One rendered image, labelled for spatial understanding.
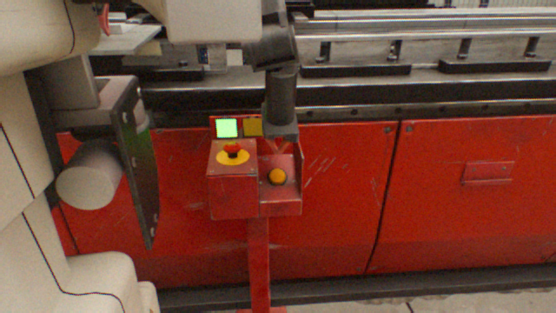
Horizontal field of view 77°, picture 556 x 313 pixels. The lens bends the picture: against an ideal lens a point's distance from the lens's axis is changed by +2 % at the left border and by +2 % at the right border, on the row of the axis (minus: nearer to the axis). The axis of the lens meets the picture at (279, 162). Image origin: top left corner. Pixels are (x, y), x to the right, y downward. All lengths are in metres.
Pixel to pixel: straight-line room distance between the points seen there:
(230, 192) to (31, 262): 0.46
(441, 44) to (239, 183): 0.71
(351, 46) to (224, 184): 0.54
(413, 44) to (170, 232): 0.91
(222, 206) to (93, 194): 0.45
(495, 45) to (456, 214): 0.53
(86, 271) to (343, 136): 0.75
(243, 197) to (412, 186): 0.59
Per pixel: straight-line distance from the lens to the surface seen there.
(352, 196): 1.10
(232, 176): 0.71
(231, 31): 0.20
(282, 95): 0.61
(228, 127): 0.82
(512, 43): 1.24
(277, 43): 0.56
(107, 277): 0.38
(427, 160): 1.11
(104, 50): 0.78
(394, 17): 1.33
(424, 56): 1.11
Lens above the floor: 1.16
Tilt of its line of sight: 31 degrees down
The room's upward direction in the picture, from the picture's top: straight up
